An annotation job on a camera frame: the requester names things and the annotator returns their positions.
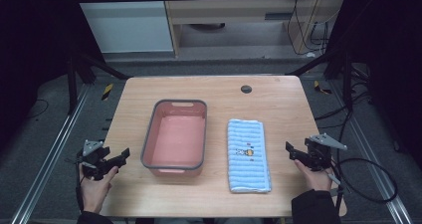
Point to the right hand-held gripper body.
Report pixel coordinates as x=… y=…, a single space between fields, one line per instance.
x=318 y=152

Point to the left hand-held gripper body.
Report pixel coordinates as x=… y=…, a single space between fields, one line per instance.
x=94 y=162

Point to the blue striped towel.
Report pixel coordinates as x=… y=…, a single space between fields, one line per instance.
x=248 y=156

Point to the pink basin with grey rim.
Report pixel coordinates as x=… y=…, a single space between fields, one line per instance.
x=175 y=136

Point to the person's right hand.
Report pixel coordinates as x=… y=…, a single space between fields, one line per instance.
x=315 y=179

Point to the person's left hand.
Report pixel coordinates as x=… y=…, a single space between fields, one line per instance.
x=94 y=190

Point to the yellow and black tape strip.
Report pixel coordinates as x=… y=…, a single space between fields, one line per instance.
x=107 y=92
x=321 y=88

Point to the black metal stand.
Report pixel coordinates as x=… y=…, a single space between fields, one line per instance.
x=72 y=84
x=346 y=78

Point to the dark curtain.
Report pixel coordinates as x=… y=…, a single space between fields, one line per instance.
x=33 y=51
x=388 y=51

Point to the white cabinet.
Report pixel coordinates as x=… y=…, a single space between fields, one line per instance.
x=126 y=21

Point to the light wooden desk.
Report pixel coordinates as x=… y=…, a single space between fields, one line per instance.
x=232 y=11

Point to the aluminium floor rail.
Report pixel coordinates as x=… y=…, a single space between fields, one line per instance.
x=371 y=157
x=49 y=157

